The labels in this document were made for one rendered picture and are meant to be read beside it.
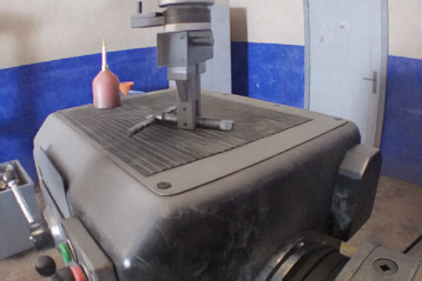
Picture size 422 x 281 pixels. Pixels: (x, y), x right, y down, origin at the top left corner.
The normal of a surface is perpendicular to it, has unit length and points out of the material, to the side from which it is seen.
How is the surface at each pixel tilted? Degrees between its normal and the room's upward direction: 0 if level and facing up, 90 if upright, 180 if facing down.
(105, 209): 45
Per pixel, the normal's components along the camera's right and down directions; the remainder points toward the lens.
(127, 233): -0.56, -0.54
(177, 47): -0.26, 0.27
